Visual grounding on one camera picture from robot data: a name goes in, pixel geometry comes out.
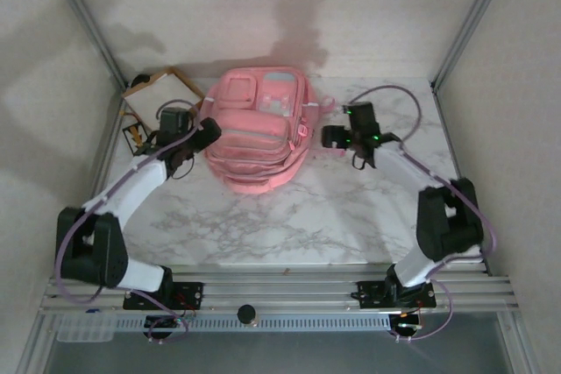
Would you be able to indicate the black drill bit card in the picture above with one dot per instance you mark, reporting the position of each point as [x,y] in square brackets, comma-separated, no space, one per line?
[133,137]

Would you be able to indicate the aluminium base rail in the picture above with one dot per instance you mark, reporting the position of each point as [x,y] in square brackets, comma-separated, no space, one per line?
[285,293]

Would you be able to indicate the black round knob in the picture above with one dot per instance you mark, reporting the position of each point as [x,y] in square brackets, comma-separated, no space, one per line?
[246,313]

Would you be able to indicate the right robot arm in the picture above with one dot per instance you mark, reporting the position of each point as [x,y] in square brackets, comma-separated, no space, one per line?
[407,168]

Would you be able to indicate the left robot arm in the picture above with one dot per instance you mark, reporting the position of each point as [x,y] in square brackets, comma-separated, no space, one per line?
[131,190]

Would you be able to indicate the pink school backpack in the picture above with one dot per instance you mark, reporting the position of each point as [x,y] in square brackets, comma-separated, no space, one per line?
[250,150]

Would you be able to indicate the white paper sheet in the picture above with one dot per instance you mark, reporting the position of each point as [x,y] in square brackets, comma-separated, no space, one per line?
[158,93]

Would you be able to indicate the aluminium frame post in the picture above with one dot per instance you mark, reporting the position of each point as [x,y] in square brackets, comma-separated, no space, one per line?
[90,19]
[473,19]

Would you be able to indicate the clear plastic organizer box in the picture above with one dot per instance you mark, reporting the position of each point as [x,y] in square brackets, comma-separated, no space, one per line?
[85,328]

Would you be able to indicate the brown cardboard tray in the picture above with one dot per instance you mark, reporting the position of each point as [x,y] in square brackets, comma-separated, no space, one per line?
[188,87]

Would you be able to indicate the black controller board with LEDs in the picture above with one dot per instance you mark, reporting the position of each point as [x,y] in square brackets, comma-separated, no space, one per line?
[166,323]
[405,326]

